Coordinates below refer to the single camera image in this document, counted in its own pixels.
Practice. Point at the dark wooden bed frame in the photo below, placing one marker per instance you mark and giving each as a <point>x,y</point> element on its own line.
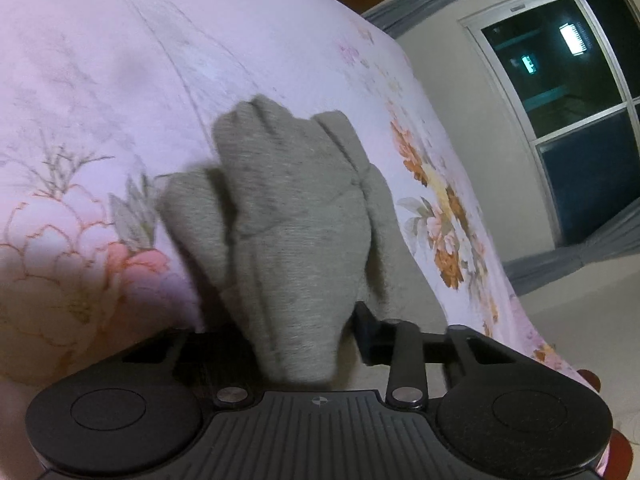
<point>620,452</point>

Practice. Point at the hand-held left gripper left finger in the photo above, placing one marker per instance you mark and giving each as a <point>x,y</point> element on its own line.
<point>195,360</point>

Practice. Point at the pink floral bedsheet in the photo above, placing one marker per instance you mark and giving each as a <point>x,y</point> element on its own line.
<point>100,85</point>

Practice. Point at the sliding glass window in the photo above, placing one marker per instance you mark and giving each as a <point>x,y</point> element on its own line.
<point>575,90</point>

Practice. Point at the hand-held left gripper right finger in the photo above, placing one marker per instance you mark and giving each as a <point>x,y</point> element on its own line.
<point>372,340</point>

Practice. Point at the grey pants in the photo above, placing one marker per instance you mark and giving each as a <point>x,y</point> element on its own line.
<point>300,220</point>

